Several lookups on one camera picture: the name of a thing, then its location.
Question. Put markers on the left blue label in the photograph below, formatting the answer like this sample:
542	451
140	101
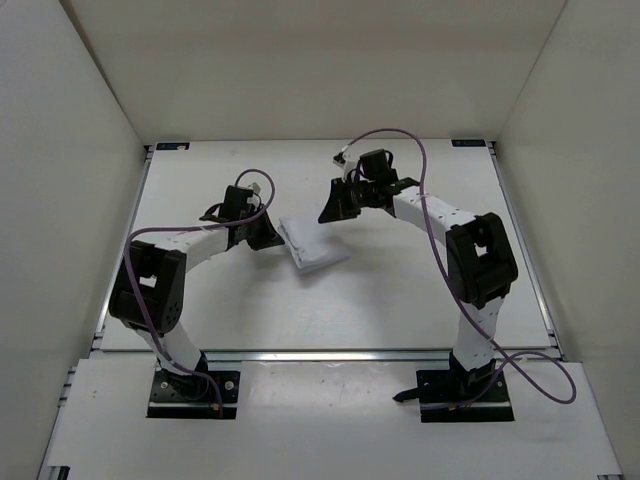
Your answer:
172	146

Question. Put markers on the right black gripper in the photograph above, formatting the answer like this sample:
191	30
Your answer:
336	208

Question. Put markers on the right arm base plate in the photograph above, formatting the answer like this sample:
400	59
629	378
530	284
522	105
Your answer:
443	399

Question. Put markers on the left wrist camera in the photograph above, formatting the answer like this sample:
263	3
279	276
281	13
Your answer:
255	188

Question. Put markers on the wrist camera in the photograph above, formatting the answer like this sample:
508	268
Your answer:
255	188
347	164

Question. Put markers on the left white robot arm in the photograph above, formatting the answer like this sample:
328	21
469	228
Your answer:
148	295

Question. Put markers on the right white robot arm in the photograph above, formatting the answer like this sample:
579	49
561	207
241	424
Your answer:
480	265

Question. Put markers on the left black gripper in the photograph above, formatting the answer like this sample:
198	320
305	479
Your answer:
270	237

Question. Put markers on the blue label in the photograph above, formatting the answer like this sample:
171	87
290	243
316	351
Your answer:
468	143
172	146

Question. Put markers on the aluminium rail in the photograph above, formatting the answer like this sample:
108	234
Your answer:
331	356

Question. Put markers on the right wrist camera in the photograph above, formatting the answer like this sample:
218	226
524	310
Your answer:
347	164

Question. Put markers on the right blue label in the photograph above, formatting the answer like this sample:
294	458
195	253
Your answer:
468	143

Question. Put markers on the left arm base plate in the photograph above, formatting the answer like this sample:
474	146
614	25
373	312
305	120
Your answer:
175	397

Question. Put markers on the white skirt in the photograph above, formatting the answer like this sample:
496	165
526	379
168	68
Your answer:
312	246

